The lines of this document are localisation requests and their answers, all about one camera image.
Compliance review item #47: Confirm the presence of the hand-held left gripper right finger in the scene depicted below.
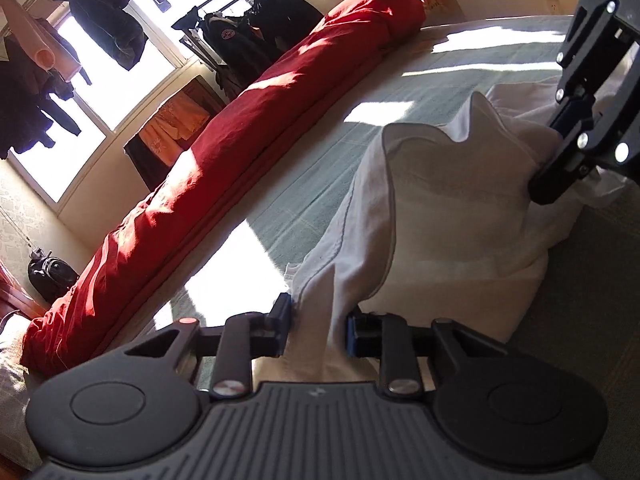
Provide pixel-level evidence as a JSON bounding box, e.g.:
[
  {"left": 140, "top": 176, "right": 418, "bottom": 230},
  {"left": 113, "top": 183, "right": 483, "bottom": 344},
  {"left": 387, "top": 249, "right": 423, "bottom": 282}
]
[{"left": 346, "top": 310, "right": 506, "bottom": 396}]

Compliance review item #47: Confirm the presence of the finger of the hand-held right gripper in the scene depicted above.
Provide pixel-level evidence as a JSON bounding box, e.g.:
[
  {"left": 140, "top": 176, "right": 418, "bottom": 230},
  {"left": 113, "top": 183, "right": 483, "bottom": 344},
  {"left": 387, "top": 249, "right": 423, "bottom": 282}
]
[
  {"left": 529, "top": 105, "right": 640, "bottom": 207},
  {"left": 549, "top": 0, "right": 640, "bottom": 135}
]

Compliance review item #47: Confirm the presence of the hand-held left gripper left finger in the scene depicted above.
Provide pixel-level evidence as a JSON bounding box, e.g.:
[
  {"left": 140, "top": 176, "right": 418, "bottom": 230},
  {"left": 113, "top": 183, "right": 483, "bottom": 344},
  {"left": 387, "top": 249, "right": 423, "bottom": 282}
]
[{"left": 122, "top": 292, "right": 293, "bottom": 401}]

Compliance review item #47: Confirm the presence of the white printed long-sleeve shirt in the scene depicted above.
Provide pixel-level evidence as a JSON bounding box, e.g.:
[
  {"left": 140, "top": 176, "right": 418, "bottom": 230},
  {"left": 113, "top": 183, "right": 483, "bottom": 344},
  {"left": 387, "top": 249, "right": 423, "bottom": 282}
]
[{"left": 285, "top": 77, "right": 633, "bottom": 391}]

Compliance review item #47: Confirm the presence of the red duvet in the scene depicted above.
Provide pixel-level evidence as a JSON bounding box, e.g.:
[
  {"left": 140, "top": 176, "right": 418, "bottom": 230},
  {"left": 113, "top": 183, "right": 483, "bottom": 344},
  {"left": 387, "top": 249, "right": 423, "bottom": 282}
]
[{"left": 20, "top": 0, "right": 427, "bottom": 378}]

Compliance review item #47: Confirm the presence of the orange cloth on chair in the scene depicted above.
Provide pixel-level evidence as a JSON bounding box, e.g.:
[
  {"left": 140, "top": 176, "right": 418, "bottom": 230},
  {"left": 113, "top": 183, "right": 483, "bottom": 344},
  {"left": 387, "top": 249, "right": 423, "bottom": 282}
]
[{"left": 123, "top": 75, "right": 226, "bottom": 192}]

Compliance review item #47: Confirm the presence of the black backpack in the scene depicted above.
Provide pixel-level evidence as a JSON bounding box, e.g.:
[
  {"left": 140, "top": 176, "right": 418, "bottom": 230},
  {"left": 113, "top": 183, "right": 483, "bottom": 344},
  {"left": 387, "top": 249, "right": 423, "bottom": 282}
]
[{"left": 27, "top": 255, "right": 80, "bottom": 303}]

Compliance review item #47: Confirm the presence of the wooden headboard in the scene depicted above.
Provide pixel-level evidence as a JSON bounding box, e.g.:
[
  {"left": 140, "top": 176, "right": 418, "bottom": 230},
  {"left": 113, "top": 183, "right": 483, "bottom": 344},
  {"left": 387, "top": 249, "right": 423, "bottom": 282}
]
[{"left": 0, "top": 260, "right": 51, "bottom": 331}]

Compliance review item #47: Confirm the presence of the grey patterned pillow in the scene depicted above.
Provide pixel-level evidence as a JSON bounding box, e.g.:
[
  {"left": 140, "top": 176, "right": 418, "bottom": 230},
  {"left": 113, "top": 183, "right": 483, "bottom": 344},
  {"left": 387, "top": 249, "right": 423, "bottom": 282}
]
[{"left": 0, "top": 330, "right": 46, "bottom": 471}]

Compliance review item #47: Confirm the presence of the black jacket with badge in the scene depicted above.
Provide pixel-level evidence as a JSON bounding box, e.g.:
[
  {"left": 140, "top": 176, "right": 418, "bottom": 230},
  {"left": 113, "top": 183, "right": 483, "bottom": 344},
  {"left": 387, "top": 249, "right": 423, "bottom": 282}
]
[{"left": 200, "top": 10, "right": 273, "bottom": 98}]

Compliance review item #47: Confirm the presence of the plain black jacket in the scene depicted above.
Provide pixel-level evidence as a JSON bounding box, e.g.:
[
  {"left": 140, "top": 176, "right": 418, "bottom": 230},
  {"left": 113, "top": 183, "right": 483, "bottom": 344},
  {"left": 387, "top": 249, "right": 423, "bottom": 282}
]
[{"left": 250, "top": 0, "right": 326, "bottom": 56}]

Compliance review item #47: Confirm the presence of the pink hanging garment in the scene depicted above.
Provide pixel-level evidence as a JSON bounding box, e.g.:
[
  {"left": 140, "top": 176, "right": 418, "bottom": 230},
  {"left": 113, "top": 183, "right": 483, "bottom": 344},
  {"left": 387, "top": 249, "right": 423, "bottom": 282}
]
[{"left": 0, "top": 0, "right": 83, "bottom": 78}]

